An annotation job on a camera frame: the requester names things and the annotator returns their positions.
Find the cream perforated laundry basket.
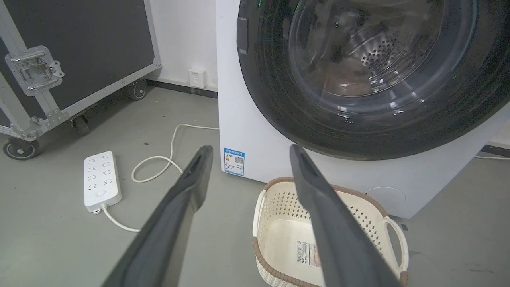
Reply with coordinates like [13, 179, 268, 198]
[253, 177, 409, 287]

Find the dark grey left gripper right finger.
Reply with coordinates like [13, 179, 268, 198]
[290, 144, 401, 287]

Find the black round washing machine door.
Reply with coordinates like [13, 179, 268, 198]
[237, 0, 510, 161]

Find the black aluminium-edged flight case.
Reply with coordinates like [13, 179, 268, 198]
[0, 0, 162, 161]

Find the blue energy label sticker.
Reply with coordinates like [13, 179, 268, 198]
[223, 147, 245, 177]

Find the white power strip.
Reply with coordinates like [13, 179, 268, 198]
[83, 151, 122, 214]

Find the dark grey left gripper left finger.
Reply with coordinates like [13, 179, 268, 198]
[102, 145, 214, 287]

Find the white wall socket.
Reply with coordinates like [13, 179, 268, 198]
[188, 68, 207, 89]

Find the white front-load washing machine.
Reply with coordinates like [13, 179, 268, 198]
[216, 0, 510, 219]

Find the white power strip cable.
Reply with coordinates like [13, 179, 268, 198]
[102, 124, 220, 233]

